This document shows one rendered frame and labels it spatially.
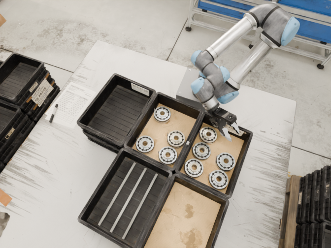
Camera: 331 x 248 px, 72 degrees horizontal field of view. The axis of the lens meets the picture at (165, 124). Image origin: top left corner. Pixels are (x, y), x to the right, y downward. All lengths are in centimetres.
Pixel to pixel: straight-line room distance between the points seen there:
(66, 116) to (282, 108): 149
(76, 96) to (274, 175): 140
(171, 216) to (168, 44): 221
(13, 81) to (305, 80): 296
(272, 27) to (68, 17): 274
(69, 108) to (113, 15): 199
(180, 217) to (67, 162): 75
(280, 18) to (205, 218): 102
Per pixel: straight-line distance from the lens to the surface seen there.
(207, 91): 113
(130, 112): 142
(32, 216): 152
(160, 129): 135
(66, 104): 171
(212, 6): 294
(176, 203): 124
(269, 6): 132
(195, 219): 124
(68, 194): 146
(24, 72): 232
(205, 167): 130
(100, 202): 127
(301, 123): 274
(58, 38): 326
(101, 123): 141
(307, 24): 297
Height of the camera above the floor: 205
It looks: 63 degrees down
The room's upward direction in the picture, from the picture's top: 4 degrees clockwise
